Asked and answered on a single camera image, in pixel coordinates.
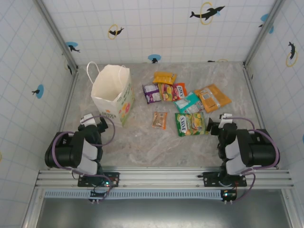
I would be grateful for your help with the green fruit candy packet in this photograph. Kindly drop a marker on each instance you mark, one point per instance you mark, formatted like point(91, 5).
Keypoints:
point(190, 124)

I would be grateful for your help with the large orange snack packet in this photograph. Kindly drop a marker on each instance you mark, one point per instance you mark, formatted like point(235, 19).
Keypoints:
point(213, 98)

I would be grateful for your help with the teal snack packet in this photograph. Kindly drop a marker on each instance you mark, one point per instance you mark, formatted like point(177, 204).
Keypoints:
point(188, 104)

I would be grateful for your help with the white floral paper bag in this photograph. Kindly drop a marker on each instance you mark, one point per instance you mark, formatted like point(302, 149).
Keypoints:
point(107, 85)

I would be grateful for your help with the red fruit candy packet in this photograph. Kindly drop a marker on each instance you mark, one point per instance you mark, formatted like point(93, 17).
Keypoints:
point(171, 92)

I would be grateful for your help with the small brown snack packet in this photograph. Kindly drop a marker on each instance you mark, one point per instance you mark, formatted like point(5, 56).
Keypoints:
point(159, 120)

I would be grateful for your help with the purple white snack packet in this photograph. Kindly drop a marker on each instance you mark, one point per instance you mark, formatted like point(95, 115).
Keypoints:
point(152, 93)

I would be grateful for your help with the small yellow snack packet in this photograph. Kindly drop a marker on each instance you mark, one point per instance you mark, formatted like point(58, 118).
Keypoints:
point(164, 78)

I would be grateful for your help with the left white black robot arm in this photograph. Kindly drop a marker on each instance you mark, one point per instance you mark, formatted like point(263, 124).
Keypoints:
point(64, 152)

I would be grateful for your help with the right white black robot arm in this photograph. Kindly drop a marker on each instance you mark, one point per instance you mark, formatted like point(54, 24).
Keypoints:
point(259, 152)

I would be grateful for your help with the grey metal panel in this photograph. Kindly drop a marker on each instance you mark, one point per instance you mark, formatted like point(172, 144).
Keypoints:
point(161, 213)

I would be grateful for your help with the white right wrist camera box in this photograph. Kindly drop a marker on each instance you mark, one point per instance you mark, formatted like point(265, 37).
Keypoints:
point(225, 121)

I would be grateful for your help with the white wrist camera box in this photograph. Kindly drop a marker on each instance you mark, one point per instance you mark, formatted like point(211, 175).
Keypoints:
point(225, 121)
point(87, 118)

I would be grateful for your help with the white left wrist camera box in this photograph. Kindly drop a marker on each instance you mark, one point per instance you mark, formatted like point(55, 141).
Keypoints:
point(87, 118)

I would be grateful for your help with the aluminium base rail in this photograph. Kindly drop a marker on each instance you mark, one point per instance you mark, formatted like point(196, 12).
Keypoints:
point(161, 177)

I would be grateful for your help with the aluminium frame post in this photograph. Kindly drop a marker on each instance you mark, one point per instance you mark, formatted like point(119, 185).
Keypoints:
point(57, 35)
point(263, 33)

